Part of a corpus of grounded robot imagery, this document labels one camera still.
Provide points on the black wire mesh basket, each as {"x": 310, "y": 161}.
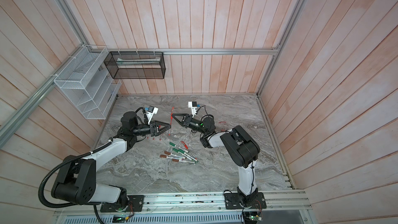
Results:
{"x": 135, "y": 64}

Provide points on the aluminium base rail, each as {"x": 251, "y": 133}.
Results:
{"x": 273, "y": 206}

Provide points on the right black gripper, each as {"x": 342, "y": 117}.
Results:
{"x": 188, "y": 122}

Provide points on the lower brown marker pen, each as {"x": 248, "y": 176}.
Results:
{"x": 183, "y": 161}

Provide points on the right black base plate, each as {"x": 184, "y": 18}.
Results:
{"x": 239, "y": 201}

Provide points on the horizontal aluminium wall rail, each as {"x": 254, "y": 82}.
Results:
{"x": 202, "y": 51}

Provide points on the white wire mesh shelf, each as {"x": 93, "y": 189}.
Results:
{"x": 87, "y": 83}

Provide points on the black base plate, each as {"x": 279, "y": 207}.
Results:
{"x": 239, "y": 201}
{"x": 129, "y": 203}

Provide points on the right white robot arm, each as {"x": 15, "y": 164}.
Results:
{"x": 241, "y": 147}

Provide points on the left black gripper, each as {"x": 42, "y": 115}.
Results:
{"x": 156, "y": 132}

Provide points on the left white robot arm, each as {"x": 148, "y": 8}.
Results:
{"x": 76, "y": 180}

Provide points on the green marker pen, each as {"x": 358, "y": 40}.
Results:
{"x": 176, "y": 146}
{"x": 185, "y": 154}

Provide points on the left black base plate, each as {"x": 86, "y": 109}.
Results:
{"x": 129, "y": 203}

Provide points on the upper green marker pen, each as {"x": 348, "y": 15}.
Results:
{"x": 176, "y": 146}

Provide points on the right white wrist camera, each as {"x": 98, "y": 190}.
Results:
{"x": 193, "y": 107}

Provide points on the lower green marker pen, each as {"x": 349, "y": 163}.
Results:
{"x": 185, "y": 154}

